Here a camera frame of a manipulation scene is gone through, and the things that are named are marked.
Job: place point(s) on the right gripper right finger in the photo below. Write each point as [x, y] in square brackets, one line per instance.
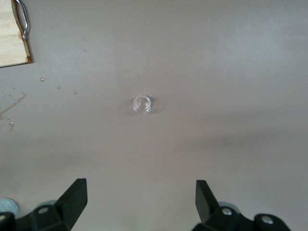
[207, 207]

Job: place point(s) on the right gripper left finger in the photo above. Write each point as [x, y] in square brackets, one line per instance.
[72, 204]

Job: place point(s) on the clear glass beaker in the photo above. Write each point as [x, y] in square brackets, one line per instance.
[142, 105]

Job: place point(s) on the large spilled liquid puddle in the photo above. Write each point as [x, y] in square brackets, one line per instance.
[9, 125]

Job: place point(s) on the brown table cover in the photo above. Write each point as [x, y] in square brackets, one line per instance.
[192, 72]

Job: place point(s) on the wooden cutting board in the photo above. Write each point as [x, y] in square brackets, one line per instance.
[9, 36]

